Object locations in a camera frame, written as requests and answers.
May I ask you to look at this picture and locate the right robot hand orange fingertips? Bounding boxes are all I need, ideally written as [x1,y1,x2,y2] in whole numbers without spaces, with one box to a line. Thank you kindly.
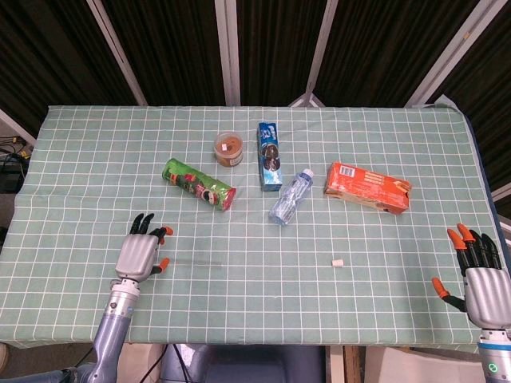
[431,223,511,330]

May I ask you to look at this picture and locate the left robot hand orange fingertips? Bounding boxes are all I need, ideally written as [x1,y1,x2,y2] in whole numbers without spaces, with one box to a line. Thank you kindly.
[114,212,174,283]

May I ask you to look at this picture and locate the clear glass tube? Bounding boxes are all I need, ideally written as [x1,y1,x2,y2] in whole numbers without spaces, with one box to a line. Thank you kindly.
[167,258,224,270]

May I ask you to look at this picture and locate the green Pringles can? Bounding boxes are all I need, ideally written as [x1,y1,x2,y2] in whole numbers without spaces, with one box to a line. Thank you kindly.
[161,158,237,212]

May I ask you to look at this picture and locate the clear plastic cookie jar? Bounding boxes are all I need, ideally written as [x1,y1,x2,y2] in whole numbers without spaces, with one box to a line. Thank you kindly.
[212,132,245,168]

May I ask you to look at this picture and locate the black equipment box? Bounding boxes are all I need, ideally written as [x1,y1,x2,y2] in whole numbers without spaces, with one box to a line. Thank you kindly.
[0,159,28,193]

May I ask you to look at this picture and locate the green checked tablecloth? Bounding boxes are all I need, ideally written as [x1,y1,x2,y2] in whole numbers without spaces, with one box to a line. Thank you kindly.
[0,105,509,353]

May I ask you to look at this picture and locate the brown wooden table leg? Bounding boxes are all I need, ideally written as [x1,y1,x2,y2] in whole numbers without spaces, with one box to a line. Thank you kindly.
[343,345,365,383]

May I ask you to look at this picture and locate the grey-blue robot torso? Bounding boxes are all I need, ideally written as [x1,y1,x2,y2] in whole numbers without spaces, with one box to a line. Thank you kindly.
[159,343,327,383]

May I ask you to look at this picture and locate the orange cracker box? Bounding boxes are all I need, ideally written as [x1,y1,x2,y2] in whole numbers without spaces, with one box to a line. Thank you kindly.
[323,161,412,216]

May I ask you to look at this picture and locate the clear plastic water bottle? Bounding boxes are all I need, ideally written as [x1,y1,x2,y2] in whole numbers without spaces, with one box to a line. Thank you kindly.
[267,168,315,227]

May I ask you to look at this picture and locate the blue Oreo cookie box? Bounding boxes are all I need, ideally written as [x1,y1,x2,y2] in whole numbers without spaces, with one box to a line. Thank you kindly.
[256,121,284,193]

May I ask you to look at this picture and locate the black pleated curtain panel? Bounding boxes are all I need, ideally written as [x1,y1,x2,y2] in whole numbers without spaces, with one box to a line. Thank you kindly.
[315,0,484,108]
[429,0,511,192]
[101,0,228,106]
[0,0,137,132]
[235,0,329,107]

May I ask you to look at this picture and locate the black and yellow cable bundle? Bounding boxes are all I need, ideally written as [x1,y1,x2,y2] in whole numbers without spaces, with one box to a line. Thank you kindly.
[0,135,34,161]

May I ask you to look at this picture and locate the white partition frame post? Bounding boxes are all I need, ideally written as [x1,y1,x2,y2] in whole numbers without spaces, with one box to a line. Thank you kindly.
[287,0,340,108]
[0,107,39,147]
[402,0,498,108]
[86,0,149,107]
[214,0,241,107]

